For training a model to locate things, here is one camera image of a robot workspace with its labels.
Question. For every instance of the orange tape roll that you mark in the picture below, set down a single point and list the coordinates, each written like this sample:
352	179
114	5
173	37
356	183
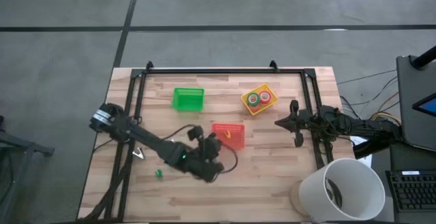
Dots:
255	109

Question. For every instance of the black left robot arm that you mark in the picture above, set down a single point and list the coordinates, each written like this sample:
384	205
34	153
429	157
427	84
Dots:
150	140

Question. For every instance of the green tape roll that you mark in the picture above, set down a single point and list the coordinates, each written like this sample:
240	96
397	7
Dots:
249	99

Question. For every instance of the white shade table lamp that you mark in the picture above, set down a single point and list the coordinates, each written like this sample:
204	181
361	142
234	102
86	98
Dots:
361	190

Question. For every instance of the grey stand base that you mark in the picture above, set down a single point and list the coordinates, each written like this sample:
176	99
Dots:
24	149

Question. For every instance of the black frame clamp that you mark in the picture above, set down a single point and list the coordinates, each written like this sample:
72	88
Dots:
149	65
274	66

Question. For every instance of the blue lit monitor screen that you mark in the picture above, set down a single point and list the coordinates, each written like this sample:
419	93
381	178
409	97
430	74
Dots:
427	106

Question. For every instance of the green plastic basket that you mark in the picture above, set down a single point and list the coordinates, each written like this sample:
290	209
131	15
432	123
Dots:
188	99

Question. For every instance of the silver black staple remover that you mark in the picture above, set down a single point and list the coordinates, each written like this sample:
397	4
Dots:
138	153

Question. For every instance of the orange staple remover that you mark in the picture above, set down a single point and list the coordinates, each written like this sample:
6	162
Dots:
227	134

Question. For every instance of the black pole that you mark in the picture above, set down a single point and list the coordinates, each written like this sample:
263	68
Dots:
424	59

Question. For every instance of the yellow plastic basket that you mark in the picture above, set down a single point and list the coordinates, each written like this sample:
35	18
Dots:
270	105

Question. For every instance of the black computer keyboard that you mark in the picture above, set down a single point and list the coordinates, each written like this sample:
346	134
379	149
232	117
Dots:
413	193

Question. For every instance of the orange plastic basket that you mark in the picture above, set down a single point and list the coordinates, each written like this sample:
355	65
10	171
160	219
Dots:
235	139

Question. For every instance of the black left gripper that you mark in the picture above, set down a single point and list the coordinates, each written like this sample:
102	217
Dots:
201	162

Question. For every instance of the black table frame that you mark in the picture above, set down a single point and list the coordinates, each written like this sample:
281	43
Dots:
139	115

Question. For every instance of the green staple remover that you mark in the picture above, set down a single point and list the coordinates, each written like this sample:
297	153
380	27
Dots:
158	173

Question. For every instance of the red tape roll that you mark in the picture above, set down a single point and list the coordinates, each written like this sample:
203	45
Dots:
261	98

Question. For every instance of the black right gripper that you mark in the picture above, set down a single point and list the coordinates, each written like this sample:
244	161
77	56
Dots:
304	122

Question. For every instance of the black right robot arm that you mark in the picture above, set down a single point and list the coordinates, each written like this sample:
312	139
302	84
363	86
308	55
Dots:
368	128

